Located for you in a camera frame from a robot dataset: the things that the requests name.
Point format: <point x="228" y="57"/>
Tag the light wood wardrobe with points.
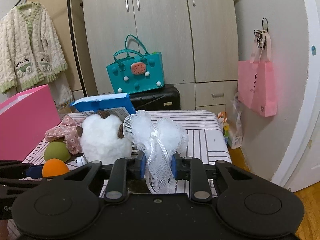
<point x="162" y="30"/>

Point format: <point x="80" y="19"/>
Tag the blue tissue packet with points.
<point x="105" y="103"/>

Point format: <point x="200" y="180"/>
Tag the cream fluffy pants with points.
<point x="62" y="90"/>

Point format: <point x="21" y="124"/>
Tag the black suitcase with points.
<point x="150" y="102"/>

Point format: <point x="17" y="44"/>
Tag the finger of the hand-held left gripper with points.
<point x="33" y="171"/>
<point x="25" y="182"/>

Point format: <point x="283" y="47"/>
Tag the white mesh bath pouf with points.
<point x="162" y="135"/>

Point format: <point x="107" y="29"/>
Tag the cream fluffy cardigan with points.
<point x="32" y="42"/>

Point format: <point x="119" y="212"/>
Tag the clear plastic bag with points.
<point x="237" y="120"/>

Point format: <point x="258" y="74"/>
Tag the orange makeup sponge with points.
<point x="53" y="168"/>

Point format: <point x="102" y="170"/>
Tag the pink tote bag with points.
<point x="257" y="87"/>

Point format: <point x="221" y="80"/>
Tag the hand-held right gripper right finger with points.
<point x="197" y="180"/>

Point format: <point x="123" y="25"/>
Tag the teal wall sticker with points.
<point x="313" y="50"/>

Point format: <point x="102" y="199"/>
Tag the green makeup sponge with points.
<point x="56" y="151"/>

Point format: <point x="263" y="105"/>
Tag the white plush toy brown ears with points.
<point x="100" y="137"/>

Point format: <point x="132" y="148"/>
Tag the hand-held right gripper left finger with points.
<point x="117" y="180"/>

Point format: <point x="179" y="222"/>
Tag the black metal clothes rack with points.
<point x="75" y="45"/>

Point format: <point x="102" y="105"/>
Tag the teal felt handbag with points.
<point x="120" y="76"/>

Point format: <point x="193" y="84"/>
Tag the pink floral scrunchie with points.
<point x="62" y="132"/>

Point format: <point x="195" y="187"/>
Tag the striped tablecloth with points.
<point x="205" y="145"/>

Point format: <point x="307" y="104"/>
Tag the pink cardboard box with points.
<point x="25" y="120"/>

